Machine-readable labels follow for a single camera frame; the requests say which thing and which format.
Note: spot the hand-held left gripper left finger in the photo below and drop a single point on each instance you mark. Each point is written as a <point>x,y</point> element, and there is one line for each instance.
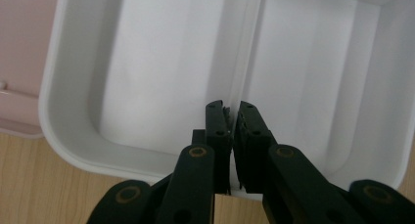
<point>218,136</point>

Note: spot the white divided tray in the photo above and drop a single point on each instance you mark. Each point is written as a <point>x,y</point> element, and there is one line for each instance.
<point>147,70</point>

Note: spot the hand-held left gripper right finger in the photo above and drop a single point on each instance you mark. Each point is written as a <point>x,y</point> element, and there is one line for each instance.
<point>253,145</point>

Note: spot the pink storage box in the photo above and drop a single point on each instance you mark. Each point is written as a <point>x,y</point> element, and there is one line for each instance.
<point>19,44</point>

